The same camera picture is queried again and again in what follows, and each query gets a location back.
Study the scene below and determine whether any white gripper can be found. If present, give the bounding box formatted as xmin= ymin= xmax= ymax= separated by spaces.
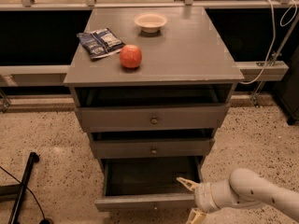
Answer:
xmin=177 ymin=177 xmax=219 ymax=224

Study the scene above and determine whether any black floor cable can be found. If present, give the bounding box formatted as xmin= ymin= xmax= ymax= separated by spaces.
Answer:
xmin=0 ymin=165 xmax=54 ymax=224

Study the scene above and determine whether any metal railing frame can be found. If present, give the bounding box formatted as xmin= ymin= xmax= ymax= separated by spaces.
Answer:
xmin=0 ymin=0 xmax=299 ymax=114

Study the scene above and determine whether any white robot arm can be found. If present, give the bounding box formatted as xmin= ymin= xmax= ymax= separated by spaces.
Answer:
xmin=177 ymin=168 xmax=299 ymax=224

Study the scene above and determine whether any dark cabinet at right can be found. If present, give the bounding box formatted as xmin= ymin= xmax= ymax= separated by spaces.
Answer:
xmin=274 ymin=46 xmax=299 ymax=125

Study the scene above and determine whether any grey drawer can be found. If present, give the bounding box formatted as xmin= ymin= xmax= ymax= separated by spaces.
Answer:
xmin=76 ymin=105 xmax=229 ymax=133
xmin=95 ymin=156 xmax=205 ymax=211
xmin=90 ymin=138 xmax=215 ymax=159

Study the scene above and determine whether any white hanging cable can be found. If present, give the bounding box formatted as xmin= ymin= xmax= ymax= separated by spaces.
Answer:
xmin=239 ymin=0 xmax=299 ymax=86

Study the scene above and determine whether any grey top drawer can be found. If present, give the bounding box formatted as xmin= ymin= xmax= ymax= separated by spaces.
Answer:
xmin=76 ymin=105 xmax=229 ymax=133

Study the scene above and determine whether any red apple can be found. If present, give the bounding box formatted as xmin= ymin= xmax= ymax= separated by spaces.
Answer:
xmin=120 ymin=45 xmax=142 ymax=68

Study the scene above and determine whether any black stand leg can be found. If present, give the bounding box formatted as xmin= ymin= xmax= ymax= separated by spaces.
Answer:
xmin=0 ymin=152 xmax=39 ymax=224

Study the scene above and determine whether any grey wooden drawer cabinet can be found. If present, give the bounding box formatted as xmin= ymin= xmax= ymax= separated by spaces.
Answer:
xmin=64 ymin=6 xmax=246 ymax=166

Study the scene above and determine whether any blue white snack bag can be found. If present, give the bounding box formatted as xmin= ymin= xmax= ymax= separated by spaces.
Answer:
xmin=77 ymin=28 xmax=125 ymax=60

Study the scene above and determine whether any white paper bowl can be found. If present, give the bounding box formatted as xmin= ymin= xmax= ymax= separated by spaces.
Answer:
xmin=134 ymin=12 xmax=167 ymax=34

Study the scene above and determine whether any grey middle drawer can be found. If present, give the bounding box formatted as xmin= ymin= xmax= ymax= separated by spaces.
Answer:
xmin=90 ymin=138 xmax=215 ymax=159

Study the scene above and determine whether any grey bottom drawer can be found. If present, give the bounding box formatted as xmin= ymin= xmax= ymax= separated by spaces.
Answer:
xmin=95 ymin=156 xmax=205 ymax=211

